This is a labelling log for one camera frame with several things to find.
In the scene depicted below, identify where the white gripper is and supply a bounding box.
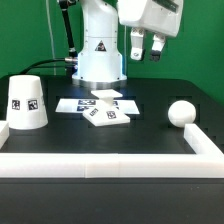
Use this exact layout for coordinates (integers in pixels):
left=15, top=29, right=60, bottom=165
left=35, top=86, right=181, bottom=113
left=117, top=0, right=184, bottom=62

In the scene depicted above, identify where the white lamp bulb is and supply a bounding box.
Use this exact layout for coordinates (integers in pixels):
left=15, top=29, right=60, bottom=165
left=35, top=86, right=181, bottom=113
left=168, top=100, right=196, bottom=128

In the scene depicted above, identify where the white lamp base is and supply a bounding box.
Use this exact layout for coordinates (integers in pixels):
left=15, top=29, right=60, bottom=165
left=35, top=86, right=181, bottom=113
left=83, top=89, right=130, bottom=126

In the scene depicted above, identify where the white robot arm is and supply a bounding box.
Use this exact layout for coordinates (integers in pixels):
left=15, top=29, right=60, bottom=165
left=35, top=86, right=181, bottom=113
left=72, top=0, right=184, bottom=88

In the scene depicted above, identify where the white lamp shade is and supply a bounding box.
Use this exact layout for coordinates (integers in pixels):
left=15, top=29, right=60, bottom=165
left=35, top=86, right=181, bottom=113
left=6, top=75, right=48, bottom=130

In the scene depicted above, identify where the white marker sheet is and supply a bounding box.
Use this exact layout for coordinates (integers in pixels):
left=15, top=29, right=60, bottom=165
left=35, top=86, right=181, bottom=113
left=56, top=98, right=139, bottom=114

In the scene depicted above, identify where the black cable bundle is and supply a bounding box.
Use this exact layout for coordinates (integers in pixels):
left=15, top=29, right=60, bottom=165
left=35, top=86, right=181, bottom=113
left=19, top=57, right=78, bottom=76

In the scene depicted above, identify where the white fence wall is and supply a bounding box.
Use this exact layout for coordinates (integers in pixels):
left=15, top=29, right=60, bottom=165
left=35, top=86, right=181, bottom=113
left=0, top=120, right=224, bottom=178

